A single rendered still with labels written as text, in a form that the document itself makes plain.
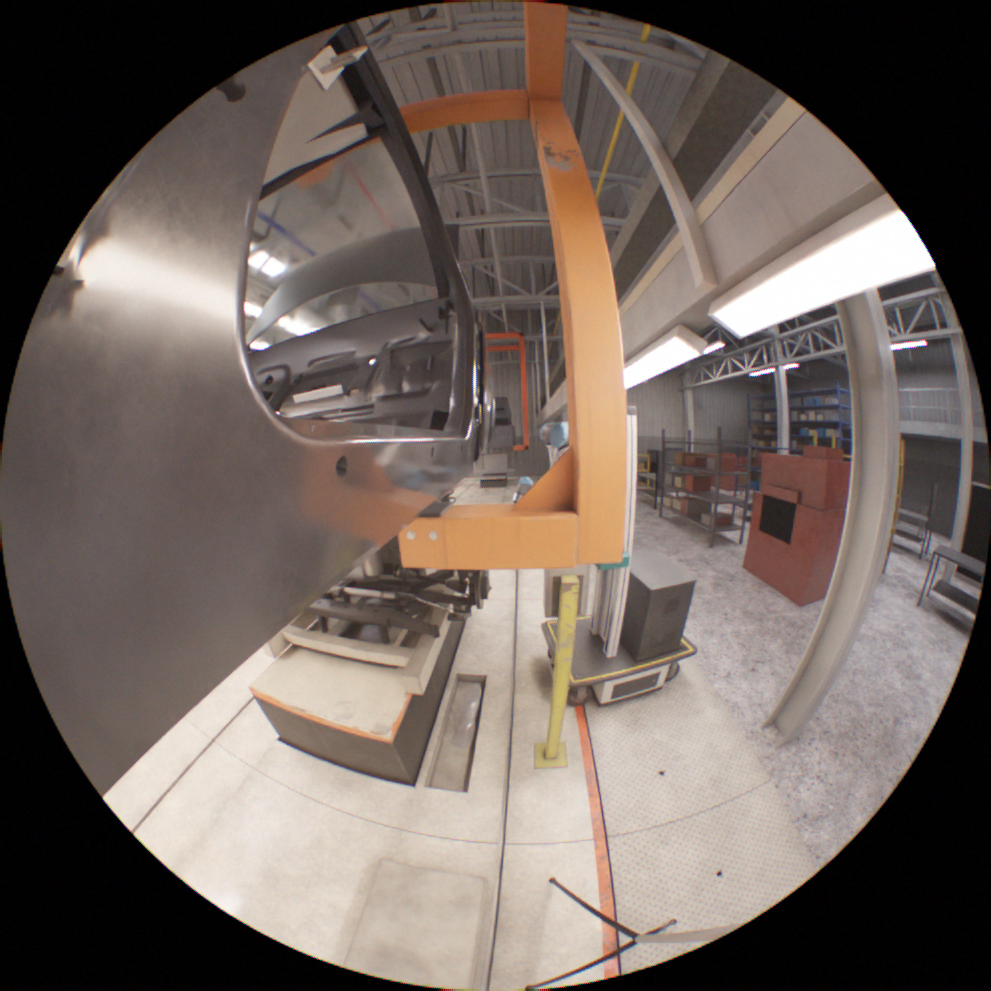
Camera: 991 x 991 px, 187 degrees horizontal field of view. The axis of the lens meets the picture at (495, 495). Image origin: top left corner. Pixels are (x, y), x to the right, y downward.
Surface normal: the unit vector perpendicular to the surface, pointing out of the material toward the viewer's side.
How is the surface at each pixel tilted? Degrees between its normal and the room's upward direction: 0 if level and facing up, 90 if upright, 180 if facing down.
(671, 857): 0
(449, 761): 0
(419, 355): 90
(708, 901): 0
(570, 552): 90
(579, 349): 90
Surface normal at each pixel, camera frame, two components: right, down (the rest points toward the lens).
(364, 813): -0.04, -0.98
